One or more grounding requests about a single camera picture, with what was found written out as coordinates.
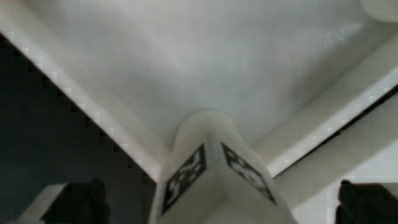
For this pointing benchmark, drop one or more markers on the white U-shaped fence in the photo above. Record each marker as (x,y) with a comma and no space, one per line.
(356,158)

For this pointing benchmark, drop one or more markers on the white table leg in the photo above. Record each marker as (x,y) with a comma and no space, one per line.
(216,188)

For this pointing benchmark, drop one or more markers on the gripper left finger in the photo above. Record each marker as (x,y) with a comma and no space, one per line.
(68,204)

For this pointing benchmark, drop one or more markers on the white square table top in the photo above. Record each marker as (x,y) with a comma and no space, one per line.
(287,61)

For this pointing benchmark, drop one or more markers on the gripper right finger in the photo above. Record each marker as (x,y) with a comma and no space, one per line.
(369,203)

